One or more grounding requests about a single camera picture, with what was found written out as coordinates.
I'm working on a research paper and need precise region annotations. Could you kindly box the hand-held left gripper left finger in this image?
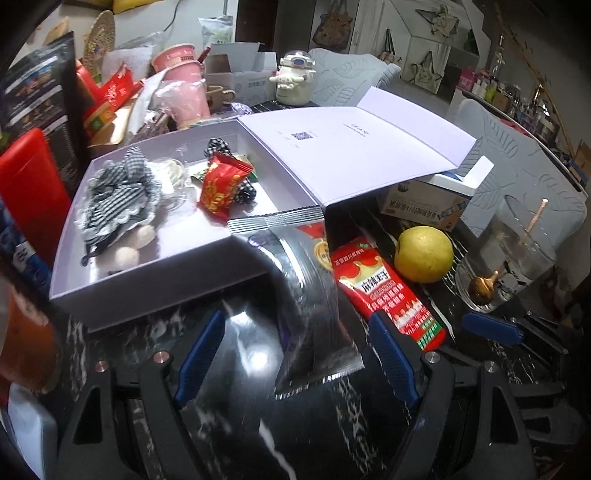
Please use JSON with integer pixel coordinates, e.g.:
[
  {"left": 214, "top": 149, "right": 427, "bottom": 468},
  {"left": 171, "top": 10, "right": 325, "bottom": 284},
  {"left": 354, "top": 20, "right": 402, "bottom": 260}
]
[{"left": 58, "top": 308, "right": 227, "bottom": 480}]

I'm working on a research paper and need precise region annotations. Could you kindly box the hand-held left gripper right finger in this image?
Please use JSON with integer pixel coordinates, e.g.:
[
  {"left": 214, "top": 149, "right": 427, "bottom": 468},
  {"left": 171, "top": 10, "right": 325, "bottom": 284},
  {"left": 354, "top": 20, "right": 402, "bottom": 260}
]
[{"left": 368, "top": 310, "right": 539, "bottom": 480}]

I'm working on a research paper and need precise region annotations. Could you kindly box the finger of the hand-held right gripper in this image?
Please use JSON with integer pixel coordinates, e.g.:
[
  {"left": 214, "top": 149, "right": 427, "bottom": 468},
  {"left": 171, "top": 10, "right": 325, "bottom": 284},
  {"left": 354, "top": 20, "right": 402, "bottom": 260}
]
[
  {"left": 505, "top": 381, "right": 571, "bottom": 407},
  {"left": 462, "top": 311, "right": 573, "bottom": 356}
]

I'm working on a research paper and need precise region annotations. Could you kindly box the silver foil bag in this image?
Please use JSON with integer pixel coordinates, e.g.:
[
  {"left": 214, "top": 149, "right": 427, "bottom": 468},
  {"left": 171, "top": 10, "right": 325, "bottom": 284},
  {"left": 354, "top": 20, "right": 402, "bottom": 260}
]
[{"left": 228, "top": 208, "right": 363, "bottom": 395}]

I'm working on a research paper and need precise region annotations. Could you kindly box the red candy packet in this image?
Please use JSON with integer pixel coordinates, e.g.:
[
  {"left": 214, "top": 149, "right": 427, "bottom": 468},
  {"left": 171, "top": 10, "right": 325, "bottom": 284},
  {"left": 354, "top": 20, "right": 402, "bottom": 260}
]
[{"left": 198, "top": 154, "right": 254, "bottom": 224}]

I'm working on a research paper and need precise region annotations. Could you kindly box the gingham plush doll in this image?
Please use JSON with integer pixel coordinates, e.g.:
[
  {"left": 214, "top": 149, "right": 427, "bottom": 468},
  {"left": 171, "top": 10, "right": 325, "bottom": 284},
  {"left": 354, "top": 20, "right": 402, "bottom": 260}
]
[{"left": 76, "top": 147, "right": 164, "bottom": 268}]

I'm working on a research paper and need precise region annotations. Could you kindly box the white gift box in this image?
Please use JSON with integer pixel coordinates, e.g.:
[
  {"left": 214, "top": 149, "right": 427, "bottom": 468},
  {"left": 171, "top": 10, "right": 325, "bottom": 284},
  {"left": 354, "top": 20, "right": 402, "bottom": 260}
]
[{"left": 48, "top": 87, "right": 495, "bottom": 333}]

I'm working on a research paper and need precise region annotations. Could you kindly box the gold spoon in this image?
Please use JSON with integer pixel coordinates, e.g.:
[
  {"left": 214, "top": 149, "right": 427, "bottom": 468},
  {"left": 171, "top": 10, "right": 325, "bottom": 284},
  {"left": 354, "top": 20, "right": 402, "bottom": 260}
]
[{"left": 468, "top": 270, "right": 502, "bottom": 305}]

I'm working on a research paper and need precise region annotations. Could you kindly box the red chili sauce packet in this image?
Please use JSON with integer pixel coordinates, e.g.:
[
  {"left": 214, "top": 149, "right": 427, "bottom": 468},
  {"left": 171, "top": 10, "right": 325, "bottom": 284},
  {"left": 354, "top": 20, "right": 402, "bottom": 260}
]
[{"left": 330, "top": 237, "right": 448, "bottom": 357}]

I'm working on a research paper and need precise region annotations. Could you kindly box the clear glass cup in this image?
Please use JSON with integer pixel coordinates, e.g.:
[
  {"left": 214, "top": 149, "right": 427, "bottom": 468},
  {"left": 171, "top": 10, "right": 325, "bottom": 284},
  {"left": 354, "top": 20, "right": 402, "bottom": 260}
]
[{"left": 462, "top": 195, "right": 557, "bottom": 305}]

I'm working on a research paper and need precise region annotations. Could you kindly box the yellow pear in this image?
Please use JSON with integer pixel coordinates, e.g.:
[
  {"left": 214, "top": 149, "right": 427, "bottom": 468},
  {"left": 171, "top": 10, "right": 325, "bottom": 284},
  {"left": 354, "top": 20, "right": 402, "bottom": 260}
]
[{"left": 394, "top": 225, "right": 454, "bottom": 284}]

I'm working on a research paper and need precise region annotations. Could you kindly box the wooden stick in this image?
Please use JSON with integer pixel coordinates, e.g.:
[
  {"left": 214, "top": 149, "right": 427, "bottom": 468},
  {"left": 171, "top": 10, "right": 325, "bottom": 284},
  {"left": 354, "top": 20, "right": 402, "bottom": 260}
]
[{"left": 517, "top": 198, "right": 549, "bottom": 245}]

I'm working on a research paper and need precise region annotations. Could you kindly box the white medicine box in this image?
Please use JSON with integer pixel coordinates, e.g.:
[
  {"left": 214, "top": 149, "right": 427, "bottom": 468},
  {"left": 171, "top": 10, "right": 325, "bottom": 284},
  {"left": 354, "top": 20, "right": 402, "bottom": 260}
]
[{"left": 379, "top": 156, "right": 495, "bottom": 232}]

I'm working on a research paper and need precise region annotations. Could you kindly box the grey leaf-pattern chair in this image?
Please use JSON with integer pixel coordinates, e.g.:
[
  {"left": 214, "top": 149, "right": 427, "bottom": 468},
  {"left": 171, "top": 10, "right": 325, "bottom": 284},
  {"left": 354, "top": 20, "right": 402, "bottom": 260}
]
[
  {"left": 307, "top": 47, "right": 402, "bottom": 109},
  {"left": 455, "top": 99, "right": 587, "bottom": 241}
]

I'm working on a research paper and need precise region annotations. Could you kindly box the copper can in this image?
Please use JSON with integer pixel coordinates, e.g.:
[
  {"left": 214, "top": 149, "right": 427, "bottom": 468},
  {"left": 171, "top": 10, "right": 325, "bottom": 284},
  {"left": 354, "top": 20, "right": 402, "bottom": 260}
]
[{"left": 0, "top": 277, "right": 61, "bottom": 393}]

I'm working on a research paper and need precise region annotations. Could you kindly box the clear snack packet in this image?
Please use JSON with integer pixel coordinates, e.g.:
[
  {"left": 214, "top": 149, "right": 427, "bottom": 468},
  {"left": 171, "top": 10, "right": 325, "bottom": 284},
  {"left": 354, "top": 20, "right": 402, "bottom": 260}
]
[{"left": 152, "top": 157, "right": 192, "bottom": 208}]

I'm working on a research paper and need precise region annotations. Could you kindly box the blue tube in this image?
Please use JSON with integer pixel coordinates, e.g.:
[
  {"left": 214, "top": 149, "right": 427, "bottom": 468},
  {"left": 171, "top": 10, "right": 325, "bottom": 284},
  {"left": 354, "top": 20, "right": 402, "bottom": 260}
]
[{"left": 0, "top": 198, "right": 51, "bottom": 282}]

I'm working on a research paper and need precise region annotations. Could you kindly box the row of cosmetic bottles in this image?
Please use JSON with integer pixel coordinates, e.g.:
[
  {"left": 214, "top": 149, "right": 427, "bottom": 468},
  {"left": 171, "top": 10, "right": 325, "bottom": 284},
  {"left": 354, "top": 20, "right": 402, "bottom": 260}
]
[{"left": 457, "top": 65, "right": 568, "bottom": 148}]

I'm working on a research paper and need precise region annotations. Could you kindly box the red canister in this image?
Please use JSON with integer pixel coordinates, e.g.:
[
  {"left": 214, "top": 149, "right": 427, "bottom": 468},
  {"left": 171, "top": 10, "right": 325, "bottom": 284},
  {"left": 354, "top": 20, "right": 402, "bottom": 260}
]
[{"left": 0, "top": 128, "right": 72, "bottom": 259}]

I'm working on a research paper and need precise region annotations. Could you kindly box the plastic-wrapped pink cup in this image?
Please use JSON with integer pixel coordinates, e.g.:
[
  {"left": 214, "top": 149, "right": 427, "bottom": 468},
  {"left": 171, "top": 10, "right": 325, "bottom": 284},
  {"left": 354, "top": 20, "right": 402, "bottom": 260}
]
[{"left": 154, "top": 79, "right": 211, "bottom": 130}]

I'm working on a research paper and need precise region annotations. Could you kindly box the beige mug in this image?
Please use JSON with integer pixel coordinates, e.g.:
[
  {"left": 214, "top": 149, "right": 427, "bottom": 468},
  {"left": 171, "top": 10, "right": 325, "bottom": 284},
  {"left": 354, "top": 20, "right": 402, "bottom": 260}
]
[{"left": 206, "top": 85, "right": 236, "bottom": 112}]

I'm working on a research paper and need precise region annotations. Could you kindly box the red snack packet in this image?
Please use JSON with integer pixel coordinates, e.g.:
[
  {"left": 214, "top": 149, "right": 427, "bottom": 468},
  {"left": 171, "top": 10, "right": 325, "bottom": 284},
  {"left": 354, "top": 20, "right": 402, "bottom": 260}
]
[{"left": 99, "top": 65, "right": 144, "bottom": 112}]

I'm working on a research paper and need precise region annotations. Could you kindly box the white cardboard box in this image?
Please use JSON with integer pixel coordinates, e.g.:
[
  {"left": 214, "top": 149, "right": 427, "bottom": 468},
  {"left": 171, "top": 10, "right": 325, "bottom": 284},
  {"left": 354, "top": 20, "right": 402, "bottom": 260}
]
[{"left": 205, "top": 42, "right": 278, "bottom": 107}]

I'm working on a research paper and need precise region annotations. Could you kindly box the white character ceramic jar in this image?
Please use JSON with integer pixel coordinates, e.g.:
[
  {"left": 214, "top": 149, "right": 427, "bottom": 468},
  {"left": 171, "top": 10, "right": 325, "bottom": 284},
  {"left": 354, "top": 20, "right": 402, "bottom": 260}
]
[{"left": 269, "top": 52, "right": 317, "bottom": 107}]

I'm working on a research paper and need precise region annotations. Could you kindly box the white paper sheet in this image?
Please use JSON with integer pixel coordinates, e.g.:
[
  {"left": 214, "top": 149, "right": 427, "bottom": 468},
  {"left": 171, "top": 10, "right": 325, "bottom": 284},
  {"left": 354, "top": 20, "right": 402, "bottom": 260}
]
[{"left": 104, "top": 46, "right": 153, "bottom": 79}]

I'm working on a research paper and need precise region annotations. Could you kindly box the white star tote bag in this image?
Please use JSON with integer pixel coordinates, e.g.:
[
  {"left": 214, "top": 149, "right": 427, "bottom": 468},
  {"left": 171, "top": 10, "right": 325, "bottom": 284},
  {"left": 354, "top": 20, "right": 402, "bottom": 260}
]
[{"left": 416, "top": 4, "right": 460, "bottom": 38}]

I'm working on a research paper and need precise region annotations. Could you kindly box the black stand-up pouch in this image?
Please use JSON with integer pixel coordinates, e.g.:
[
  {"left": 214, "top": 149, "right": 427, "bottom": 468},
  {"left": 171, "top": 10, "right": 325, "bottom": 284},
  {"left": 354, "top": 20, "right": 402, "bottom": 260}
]
[{"left": 0, "top": 31, "right": 88, "bottom": 195}]

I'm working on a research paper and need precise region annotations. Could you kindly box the green and white snack bag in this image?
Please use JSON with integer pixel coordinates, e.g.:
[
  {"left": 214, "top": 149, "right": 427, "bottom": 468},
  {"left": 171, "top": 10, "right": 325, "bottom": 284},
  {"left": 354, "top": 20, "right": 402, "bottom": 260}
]
[{"left": 198, "top": 16, "right": 236, "bottom": 47}]

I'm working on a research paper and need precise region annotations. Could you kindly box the round woven straw mat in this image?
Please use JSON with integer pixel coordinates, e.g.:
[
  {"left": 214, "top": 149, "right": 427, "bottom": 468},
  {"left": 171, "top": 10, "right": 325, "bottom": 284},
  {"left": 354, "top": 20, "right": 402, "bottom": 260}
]
[{"left": 82, "top": 10, "right": 116, "bottom": 70}]

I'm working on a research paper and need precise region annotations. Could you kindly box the brown tote bag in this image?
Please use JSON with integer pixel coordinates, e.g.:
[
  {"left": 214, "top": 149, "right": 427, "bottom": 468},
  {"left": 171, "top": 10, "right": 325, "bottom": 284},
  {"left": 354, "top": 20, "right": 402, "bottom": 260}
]
[{"left": 313, "top": 0, "right": 354, "bottom": 47}]

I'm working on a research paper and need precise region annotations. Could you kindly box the black power cable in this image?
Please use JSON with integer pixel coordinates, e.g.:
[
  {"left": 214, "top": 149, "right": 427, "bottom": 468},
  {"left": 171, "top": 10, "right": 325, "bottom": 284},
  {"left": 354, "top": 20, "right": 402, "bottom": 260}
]
[{"left": 164, "top": 0, "right": 183, "bottom": 35}]

